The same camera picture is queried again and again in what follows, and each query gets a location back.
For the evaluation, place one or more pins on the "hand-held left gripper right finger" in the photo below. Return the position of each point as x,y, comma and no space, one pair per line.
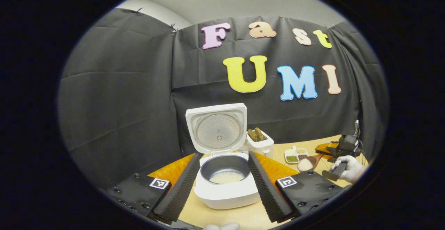
264,191

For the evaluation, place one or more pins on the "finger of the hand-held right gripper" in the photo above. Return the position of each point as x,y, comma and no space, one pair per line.
325,148

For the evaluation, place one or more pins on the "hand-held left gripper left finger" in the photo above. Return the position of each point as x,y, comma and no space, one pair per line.
180,188

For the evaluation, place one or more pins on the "brown wooden spoon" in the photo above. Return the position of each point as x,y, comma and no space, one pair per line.
315,158

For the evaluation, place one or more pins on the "white rice cooker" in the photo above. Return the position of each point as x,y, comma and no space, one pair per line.
226,198

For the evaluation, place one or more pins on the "white divided bean dish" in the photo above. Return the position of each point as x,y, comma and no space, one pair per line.
292,158

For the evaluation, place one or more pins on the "white toaster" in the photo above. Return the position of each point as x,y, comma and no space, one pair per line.
264,147

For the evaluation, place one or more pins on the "brown toast slice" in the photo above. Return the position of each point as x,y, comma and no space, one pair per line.
260,133
252,135

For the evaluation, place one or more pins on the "black backdrop cloth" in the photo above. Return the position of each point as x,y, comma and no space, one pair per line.
114,101

